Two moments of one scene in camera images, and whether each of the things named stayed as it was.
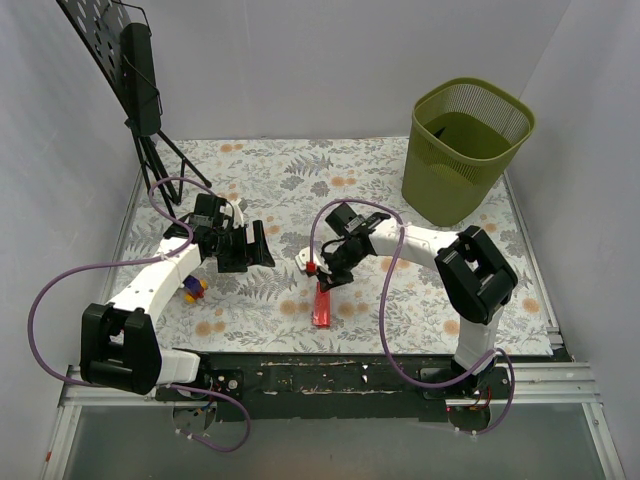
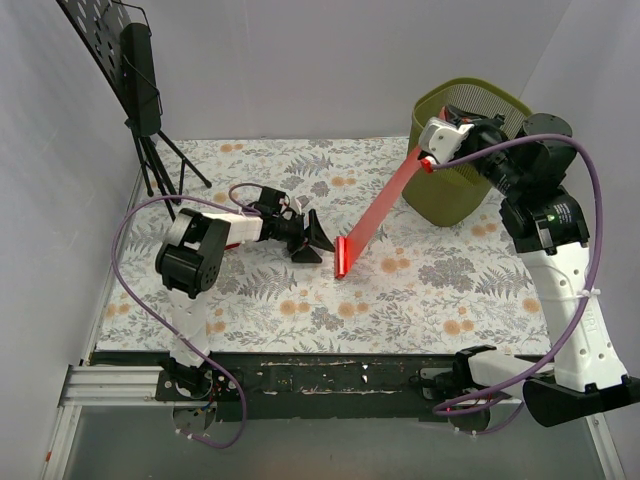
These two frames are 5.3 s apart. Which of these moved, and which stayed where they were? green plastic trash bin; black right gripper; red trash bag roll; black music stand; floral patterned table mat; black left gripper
Moved: black right gripper; black left gripper; red trash bag roll
Stayed: floral patterned table mat; black music stand; green plastic trash bin
